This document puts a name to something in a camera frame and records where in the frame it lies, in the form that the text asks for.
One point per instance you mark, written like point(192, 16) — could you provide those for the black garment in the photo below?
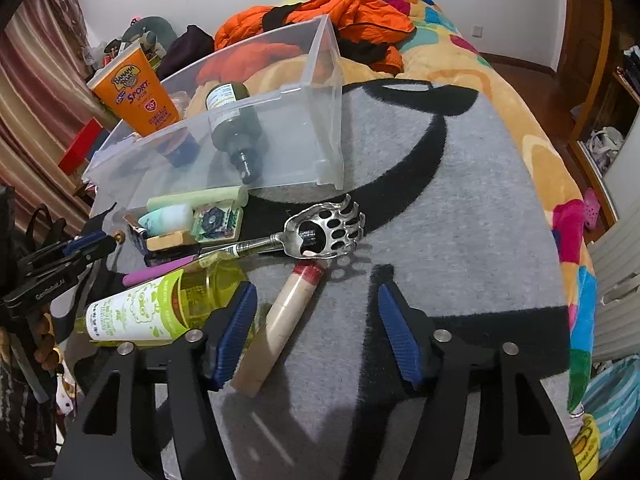
point(359, 50)

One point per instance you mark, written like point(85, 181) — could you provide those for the colourful yellow fleece blanket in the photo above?
point(437, 52)

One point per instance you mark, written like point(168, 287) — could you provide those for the orange sunscreen tube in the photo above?
point(148, 117)

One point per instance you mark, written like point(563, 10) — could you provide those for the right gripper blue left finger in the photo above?
point(230, 345)

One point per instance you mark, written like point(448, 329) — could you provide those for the pink slipper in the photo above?
point(592, 208)

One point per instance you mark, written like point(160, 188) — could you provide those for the dark green glass bottle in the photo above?
point(238, 132)

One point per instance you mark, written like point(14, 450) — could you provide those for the small wooden block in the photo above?
point(170, 241)

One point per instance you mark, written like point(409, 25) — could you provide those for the orange down jacket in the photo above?
point(242, 48)

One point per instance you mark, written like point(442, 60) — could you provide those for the mint small tube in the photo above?
point(167, 219)

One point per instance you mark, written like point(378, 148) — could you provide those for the red box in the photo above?
point(82, 147)

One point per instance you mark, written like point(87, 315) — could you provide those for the grey black patterned blanket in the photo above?
point(454, 221)

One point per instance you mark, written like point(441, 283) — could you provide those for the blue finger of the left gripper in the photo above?
point(82, 242)

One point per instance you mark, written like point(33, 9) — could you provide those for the dark purple garment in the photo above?
point(188, 48)

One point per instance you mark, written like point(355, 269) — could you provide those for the small green patterned box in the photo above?
point(217, 223)

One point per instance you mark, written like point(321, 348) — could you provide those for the striped pink curtain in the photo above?
point(44, 103)

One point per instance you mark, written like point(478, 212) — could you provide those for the grey-green neck pillow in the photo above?
point(161, 28)

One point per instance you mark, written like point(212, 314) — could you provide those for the pale green stick tube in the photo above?
point(234, 194)

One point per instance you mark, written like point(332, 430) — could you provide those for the yellow-green spray bottle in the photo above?
point(159, 311)

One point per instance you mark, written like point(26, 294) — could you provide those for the beige tube with red band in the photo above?
point(280, 322)

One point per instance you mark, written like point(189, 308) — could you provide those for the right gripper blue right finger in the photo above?
point(398, 318)

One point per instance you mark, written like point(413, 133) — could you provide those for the clear plastic storage box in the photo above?
point(263, 113)

